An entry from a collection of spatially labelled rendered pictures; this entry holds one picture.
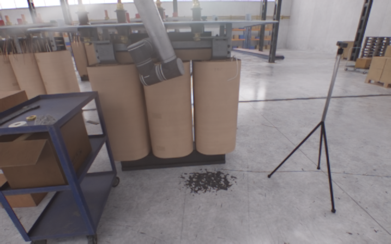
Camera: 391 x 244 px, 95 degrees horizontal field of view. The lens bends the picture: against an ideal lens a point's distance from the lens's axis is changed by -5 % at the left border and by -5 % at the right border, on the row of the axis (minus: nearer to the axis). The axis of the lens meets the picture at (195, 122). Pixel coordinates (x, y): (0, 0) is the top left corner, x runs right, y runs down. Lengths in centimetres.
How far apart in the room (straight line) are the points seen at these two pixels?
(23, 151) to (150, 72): 76
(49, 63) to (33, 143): 267
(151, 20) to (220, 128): 107
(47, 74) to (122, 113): 230
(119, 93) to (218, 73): 82
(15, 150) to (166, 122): 101
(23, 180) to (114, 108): 77
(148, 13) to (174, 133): 101
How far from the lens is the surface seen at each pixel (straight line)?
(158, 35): 114
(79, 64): 772
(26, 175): 137
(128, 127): 175
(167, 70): 118
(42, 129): 113
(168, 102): 162
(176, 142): 178
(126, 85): 164
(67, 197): 189
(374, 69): 732
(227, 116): 172
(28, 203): 218
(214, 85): 161
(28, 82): 405
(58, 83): 381
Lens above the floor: 125
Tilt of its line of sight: 24 degrees down
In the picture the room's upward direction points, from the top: 2 degrees counter-clockwise
